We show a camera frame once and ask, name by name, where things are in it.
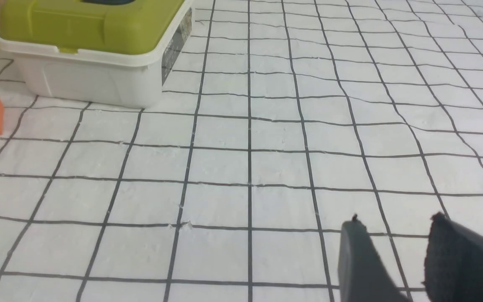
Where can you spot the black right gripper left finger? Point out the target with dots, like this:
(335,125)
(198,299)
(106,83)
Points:
(361,273)

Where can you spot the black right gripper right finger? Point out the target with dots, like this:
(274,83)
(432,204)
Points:
(453,266)

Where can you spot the white black grid tablecloth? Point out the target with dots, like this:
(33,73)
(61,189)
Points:
(280,120)

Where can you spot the green lidded white box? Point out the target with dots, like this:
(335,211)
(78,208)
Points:
(115,52)

